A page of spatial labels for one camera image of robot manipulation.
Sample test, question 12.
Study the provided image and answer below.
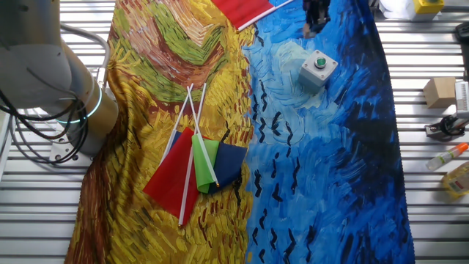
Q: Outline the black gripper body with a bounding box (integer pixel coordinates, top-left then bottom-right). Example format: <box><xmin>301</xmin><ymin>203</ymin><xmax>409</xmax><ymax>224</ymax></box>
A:
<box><xmin>303</xmin><ymin>0</ymin><xmax>332</xmax><ymax>14</ymax></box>

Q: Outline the white box green push button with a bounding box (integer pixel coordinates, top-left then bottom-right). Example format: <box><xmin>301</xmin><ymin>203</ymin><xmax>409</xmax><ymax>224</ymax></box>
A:
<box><xmin>297</xmin><ymin>49</ymin><xmax>339</xmax><ymax>93</ymax></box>

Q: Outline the large red flag white stick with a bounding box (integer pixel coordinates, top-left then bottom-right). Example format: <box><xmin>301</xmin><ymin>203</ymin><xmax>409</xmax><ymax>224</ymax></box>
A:
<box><xmin>211</xmin><ymin>0</ymin><xmax>295</xmax><ymax>32</ymax></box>

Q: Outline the yellow emergency stop box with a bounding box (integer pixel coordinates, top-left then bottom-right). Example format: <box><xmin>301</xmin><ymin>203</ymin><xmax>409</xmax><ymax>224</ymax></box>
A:
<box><xmin>413</xmin><ymin>0</ymin><xmax>446</xmax><ymax>21</ymax></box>

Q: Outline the brown cardboard box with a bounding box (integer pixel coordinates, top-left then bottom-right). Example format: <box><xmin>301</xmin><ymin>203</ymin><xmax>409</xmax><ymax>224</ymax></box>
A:
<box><xmin>423</xmin><ymin>76</ymin><xmax>457</xmax><ymax>109</ymax></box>

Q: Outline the black device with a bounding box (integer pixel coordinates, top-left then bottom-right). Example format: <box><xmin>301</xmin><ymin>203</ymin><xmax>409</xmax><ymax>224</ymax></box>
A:
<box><xmin>454</xmin><ymin>21</ymin><xmax>469</xmax><ymax>47</ymax></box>

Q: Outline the painted blue yellow tablecloth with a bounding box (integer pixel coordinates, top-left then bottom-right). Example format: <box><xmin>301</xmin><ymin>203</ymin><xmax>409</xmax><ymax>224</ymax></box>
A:
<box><xmin>64</xmin><ymin>0</ymin><xmax>417</xmax><ymax>264</ymax></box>

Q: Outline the dark blue flag white stick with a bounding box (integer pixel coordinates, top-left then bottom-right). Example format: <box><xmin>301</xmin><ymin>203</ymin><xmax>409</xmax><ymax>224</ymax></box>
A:
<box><xmin>160</xmin><ymin>82</ymin><xmax>248</xmax><ymax>194</ymax></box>

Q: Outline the clear spray bottle orange cap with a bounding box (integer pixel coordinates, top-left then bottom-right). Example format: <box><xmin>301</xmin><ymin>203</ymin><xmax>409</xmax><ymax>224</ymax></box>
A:
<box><xmin>425</xmin><ymin>142</ymin><xmax>469</xmax><ymax>172</ymax></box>

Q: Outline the small green flag white stick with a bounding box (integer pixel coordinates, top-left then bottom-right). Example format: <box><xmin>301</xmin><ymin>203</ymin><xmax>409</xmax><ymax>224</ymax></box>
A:
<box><xmin>186</xmin><ymin>84</ymin><xmax>221</xmax><ymax>194</ymax></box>

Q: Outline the yellow oil bottle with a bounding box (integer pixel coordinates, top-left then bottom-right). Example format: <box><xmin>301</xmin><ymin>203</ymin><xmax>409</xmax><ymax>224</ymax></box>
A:
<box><xmin>440</xmin><ymin>161</ymin><xmax>469</xmax><ymax>199</ymax></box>

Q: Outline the small red flag white stick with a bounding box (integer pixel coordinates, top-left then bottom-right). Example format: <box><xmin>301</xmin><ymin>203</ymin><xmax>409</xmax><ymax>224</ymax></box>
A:
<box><xmin>141</xmin><ymin>82</ymin><xmax>208</xmax><ymax>227</ymax></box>

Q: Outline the ribbed silver camera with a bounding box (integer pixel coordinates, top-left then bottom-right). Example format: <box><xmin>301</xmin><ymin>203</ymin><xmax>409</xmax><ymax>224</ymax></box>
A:
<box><xmin>454</xmin><ymin>79</ymin><xmax>469</xmax><ymax>119</ymax></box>

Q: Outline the black clamp camera mount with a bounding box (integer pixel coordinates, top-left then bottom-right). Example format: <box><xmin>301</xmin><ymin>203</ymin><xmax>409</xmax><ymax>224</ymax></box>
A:
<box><xmin>424</xmin><ymin>112</ymin><xmax>469</xmax><ymax>142</ymax></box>

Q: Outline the grey corrugated hose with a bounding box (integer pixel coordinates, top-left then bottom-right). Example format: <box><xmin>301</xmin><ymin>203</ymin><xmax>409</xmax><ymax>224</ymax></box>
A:
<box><xmin>60</xmin><ymin>23</ymin><xmax>111</xmax><ymax>91</ymax></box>

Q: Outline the black base cable bundle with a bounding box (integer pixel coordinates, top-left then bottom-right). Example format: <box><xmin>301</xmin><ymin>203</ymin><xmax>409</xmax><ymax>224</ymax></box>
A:
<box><xmin>0</xmin><ymin>87</ymin><xmax>91</xmax><ymax>166</ymax></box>

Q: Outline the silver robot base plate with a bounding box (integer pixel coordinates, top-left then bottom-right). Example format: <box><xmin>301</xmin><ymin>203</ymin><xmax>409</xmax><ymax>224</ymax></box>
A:
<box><xmin>48</xmin><ymin>141</ymin><xmax>95</xmax><ymax>169</ymax></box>

